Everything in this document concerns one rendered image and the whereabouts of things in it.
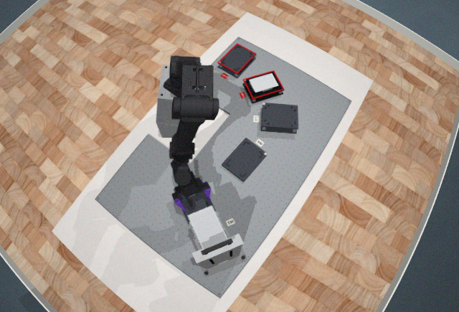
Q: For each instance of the grey slotted shelf rack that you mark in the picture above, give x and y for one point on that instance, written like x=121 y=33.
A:
x=218 y=258

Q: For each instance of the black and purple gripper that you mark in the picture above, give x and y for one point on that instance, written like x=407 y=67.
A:
x=200 y=188

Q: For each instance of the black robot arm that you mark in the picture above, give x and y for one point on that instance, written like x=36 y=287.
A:
x=192 y=107

